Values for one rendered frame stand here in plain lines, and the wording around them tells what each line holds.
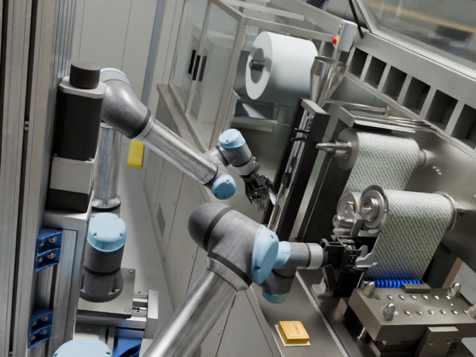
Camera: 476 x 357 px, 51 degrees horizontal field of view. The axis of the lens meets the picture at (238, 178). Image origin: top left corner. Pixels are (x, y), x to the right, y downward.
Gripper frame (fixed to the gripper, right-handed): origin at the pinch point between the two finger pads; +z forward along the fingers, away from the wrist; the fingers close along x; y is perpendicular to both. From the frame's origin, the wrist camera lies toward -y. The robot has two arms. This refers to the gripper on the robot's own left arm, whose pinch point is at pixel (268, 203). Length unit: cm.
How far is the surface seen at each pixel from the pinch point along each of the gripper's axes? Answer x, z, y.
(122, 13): -114, 4, -318
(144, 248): -108, 78, -86
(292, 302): 1.0, 9.5, 37.6
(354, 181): 31.8, -3.1, 7.5
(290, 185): 10.4, -4.2, -0.6
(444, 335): 41, 23, 54
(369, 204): 33.8, -9.0, 25.6
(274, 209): 0.3, 6.6, -3.2
